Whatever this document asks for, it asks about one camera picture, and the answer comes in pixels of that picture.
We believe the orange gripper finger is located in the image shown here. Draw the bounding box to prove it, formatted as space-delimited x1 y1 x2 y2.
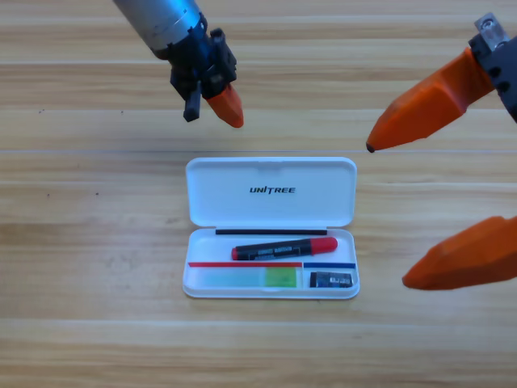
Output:
401 216 517 291

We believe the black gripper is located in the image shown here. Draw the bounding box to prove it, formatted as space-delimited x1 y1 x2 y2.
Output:
167 27 245 129
365 11 517 154

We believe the green highlighter pen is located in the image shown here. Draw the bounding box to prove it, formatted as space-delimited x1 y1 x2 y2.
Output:
200 267 300 289

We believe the black and red marker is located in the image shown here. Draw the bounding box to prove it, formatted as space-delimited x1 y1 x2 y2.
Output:
230 236 338 262

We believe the small blue black eraser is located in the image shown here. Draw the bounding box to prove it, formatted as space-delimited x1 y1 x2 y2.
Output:
309 271 353 289

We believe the white Unitree pencil case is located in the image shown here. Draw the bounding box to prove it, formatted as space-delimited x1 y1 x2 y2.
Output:
182 156 361 300

